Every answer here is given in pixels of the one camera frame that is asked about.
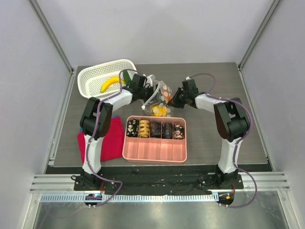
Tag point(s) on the dark floral rose cloth roll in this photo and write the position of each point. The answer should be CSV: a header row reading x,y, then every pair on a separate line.
x,y
178,132

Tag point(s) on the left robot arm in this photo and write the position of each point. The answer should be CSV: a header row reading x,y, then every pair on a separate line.
x,y
96,119

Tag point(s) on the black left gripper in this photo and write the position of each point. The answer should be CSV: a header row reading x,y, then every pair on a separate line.
x,y
150,88

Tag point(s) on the black white dotted cloth roll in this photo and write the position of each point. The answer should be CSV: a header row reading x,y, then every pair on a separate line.
x,y
132,128

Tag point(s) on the pink divided organizer tray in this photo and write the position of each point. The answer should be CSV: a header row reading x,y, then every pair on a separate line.
x,y
156,150

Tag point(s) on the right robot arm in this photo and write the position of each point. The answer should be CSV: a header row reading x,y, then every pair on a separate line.
x,y
232,123

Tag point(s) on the dark blue patterned cloth roll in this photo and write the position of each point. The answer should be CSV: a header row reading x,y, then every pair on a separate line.
x,y
167,131

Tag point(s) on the white slotted cable duct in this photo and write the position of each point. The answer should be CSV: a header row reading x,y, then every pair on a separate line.
x,y
95,197

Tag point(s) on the aluminium frame rail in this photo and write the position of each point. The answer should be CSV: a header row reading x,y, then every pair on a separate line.
x,y
261,181

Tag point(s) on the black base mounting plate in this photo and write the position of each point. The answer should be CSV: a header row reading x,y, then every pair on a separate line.
x,y
156,184

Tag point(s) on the yellow toy banana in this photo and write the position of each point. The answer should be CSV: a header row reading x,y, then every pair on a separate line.
x,y
112,82

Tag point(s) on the dark brown patterned cloth roll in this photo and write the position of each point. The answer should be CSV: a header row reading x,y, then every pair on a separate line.
x,y
155,129

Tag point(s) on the yellow toy fruit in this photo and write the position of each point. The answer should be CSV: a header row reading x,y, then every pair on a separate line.
x,y
160,111

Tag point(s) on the orange toy fruit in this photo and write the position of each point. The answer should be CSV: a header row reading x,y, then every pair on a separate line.
x,y
166,94

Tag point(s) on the red folded cloth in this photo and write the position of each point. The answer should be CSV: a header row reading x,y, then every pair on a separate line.
x,y
113,142

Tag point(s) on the green toy cucumber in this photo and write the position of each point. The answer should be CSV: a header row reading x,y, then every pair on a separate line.
x,y
126,77

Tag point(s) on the clear polka dot zip bag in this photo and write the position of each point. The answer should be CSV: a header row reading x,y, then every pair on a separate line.
x,y
155,99

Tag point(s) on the yellow black cloth roll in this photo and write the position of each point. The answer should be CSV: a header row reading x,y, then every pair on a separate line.
x,y
144,129

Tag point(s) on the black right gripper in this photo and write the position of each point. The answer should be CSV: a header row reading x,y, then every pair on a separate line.
x,y
179,97

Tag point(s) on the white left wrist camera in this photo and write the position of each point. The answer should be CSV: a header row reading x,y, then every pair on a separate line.
x,y
151,81

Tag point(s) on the white perforated plastic basket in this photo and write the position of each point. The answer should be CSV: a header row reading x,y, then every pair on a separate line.
x,y
91,79

